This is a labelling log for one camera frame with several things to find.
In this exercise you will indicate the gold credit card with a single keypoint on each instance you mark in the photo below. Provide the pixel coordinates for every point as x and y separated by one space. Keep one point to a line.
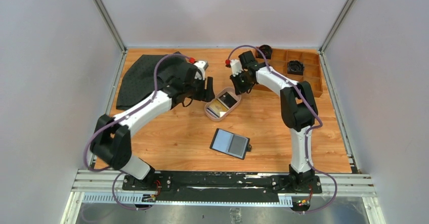
218 108

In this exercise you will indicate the pink oval plastic tray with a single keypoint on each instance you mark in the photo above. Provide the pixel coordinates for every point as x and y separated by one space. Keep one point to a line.
213 117

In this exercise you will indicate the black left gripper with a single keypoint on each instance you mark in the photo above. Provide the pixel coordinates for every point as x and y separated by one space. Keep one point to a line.
206 95

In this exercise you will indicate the aluminium frame rail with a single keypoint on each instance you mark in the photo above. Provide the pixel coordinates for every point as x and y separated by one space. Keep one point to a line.
106 187

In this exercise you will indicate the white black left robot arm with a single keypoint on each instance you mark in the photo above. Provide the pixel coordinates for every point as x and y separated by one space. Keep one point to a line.
172 84

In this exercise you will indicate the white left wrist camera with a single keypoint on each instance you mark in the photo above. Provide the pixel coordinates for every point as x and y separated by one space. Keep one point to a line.
201 69

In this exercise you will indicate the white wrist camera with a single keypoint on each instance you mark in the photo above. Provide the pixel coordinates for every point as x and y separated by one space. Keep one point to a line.
201 69
236 67

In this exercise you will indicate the black VIP credit card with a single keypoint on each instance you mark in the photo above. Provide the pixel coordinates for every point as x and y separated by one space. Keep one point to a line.
228 100

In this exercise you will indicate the black leather card holder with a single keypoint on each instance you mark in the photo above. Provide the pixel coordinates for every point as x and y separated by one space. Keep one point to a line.
230 144

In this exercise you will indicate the rolled dark belt top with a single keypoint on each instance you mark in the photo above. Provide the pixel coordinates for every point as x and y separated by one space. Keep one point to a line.
264 50

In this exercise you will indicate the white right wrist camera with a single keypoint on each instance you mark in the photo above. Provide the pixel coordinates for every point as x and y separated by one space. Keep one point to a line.
236 67

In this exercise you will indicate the dark green dotted cloth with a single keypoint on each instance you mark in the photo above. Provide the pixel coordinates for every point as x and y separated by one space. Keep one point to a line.
138 81

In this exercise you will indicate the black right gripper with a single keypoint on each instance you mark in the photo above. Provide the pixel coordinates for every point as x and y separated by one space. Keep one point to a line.
239 89

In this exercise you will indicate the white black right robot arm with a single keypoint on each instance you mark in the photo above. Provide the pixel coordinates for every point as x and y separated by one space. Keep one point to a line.
298 109

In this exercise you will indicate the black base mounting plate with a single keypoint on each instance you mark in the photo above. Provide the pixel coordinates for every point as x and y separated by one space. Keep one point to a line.
205 186

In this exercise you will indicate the wooden compartment organizer box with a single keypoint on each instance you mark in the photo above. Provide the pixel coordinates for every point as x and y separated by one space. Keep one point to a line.
312 73

